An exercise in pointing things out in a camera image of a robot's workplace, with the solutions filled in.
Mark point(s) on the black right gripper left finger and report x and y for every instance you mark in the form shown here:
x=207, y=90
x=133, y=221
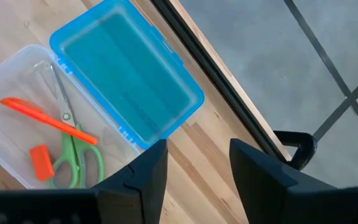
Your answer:
x=141, y=186

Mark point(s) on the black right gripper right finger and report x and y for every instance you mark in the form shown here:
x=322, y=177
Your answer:
x=266, y=193

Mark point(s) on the red eraser block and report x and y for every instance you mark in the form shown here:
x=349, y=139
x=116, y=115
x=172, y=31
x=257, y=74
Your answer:
x=42, y=163

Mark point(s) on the orange highlighter pen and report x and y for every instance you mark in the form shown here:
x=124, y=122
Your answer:
x=48, y=119

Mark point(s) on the clear pencil box blue lid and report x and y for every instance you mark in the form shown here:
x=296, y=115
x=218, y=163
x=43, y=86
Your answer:
x=126, y=71

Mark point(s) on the black frame clamp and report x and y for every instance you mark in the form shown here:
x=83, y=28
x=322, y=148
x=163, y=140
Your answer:
x=306, y=146

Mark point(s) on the black metal table frame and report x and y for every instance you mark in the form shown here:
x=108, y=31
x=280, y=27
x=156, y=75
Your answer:
x=217, y=74

